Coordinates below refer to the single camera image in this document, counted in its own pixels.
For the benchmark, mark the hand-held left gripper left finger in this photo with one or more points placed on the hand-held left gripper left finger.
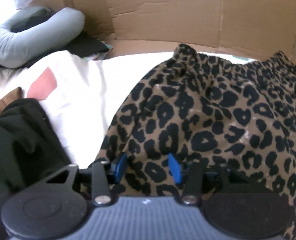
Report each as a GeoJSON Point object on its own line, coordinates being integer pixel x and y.
{"type": "Point", "coordinates": [120, 167]}

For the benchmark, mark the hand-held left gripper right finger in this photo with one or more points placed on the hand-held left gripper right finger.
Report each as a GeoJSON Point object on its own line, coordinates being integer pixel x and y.
{"type": "Point", "coordinates": [175, 168]}

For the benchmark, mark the leopard print pants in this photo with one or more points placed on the leopard print pants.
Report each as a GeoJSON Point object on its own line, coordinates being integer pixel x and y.
{"type": "Point", "coordinates": [213, 110]}

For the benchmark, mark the white bear printed blanket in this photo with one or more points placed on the white bear printed blanket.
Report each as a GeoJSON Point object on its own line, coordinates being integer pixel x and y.
{"type": "Point", "coordinates": [87, 92]}

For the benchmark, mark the black garment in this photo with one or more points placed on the black garment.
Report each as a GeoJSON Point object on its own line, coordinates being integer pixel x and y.
{"type": "Point", "coordinates": [17, 140]}

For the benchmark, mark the dark cloth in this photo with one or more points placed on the dark cloth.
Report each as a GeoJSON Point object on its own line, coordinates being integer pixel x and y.
{"type": "Point", "coordinates": [87, 46]}

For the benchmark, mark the grey neck pillow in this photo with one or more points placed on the grey neck pillow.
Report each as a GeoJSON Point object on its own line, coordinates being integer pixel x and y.
{"type": "Point", "coordinates": [50, 27]}

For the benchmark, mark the brown cardboard sheet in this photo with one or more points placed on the brown cardboard sheet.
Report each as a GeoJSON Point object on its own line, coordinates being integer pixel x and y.
{"type": "Point", "coordinates": [188, 12]}

